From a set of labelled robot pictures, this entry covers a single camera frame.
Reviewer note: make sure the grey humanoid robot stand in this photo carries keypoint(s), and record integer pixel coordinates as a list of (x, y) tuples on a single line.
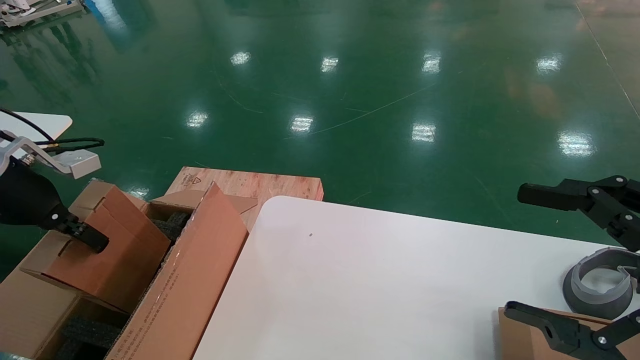
[(30, 10)]

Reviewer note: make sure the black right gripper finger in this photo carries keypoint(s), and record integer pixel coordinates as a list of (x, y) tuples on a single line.
[(600, 197), (565, 332)]

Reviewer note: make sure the white background table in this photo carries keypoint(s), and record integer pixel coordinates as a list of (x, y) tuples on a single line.
[(35, 122)]

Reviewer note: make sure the black foam padding piece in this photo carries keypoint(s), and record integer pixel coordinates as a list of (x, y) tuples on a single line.
[(172, 225), (90, 332)]

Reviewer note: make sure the grey tape roll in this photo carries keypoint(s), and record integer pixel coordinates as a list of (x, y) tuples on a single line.
[(595, 300)]

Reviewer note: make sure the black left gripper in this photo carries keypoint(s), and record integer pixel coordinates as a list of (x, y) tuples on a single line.
[(25, 197)]

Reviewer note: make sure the wooden pallet with printed marks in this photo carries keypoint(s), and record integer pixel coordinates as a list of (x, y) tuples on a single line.
[(260, 182)]

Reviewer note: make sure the small brown cardboard box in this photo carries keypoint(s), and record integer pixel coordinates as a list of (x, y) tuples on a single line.
[(115, 250)]

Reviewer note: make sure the big open cardboard box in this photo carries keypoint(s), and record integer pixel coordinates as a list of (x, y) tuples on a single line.
[(195, 270)]

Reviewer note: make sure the cardboard box under right gripper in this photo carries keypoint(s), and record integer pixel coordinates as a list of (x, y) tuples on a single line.
[(520, 345)]

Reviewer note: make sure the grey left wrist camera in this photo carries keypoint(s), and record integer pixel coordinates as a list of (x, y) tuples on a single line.
[(75, 162)]

